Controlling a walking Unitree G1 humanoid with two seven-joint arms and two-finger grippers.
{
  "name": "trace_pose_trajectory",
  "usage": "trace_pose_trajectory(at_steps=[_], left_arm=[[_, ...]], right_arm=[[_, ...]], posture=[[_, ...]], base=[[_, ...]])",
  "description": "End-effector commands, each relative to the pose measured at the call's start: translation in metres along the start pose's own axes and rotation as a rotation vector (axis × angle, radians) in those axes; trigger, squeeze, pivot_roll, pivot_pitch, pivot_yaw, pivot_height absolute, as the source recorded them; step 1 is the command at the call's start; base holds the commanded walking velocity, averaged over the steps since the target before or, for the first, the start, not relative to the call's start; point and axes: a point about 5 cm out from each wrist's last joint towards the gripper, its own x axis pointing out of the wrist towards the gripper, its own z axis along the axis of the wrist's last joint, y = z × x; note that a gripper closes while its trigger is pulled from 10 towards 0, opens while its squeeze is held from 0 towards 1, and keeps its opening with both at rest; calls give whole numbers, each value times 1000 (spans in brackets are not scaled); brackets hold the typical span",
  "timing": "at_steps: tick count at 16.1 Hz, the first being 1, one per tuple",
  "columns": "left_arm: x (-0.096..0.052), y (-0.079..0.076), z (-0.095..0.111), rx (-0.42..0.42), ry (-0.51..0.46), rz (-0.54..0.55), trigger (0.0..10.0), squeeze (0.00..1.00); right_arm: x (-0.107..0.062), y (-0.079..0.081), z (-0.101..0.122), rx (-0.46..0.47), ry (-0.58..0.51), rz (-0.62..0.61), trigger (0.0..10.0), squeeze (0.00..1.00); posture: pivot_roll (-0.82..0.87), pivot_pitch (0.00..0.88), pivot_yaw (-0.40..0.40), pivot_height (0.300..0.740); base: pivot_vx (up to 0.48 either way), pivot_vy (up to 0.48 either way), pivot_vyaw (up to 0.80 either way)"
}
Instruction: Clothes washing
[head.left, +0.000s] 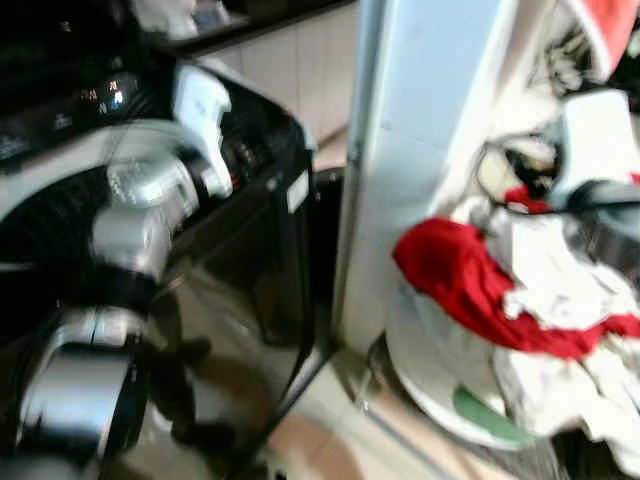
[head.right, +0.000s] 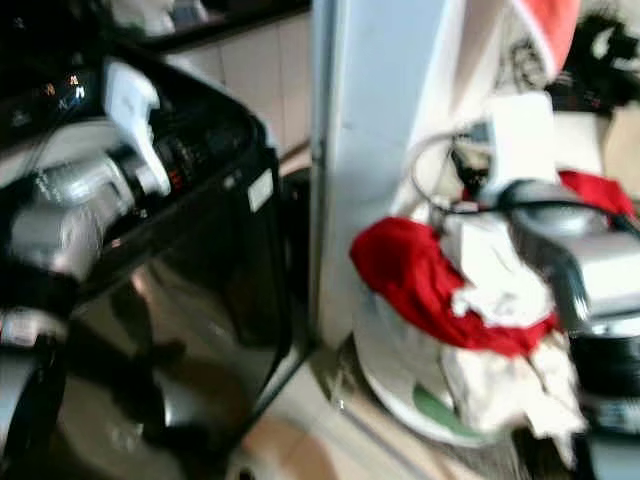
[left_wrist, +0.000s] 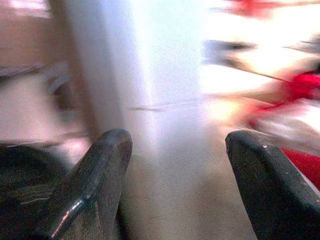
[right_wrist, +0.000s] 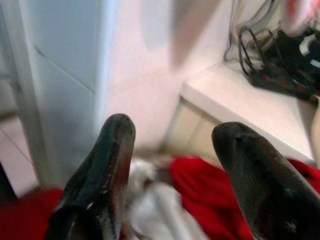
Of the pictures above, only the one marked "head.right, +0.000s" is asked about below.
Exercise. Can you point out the white round laundry basket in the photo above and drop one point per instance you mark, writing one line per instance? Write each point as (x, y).
(390, 370)

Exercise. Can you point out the black washing machine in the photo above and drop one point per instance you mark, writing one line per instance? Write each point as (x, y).
(220, 280)

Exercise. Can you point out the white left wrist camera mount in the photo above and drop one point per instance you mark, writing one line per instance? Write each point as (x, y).
(132, 110)

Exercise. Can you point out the large red garment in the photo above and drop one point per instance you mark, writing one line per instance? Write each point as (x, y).
(405, 270)

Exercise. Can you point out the white crumpled garment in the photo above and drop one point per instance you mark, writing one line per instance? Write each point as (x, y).
(490, 270)

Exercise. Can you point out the hanging red cloth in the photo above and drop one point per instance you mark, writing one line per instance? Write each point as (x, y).
(552, 28)

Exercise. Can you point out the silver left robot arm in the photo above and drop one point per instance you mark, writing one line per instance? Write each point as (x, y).
(60, 230)

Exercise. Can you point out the small white cloth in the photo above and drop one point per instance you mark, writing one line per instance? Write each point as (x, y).
(150, 12)

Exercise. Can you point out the tall white cabinet panel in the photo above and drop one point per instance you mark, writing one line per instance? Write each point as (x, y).
(380, 130)

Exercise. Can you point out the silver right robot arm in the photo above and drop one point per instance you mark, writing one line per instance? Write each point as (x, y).
(590, 270)

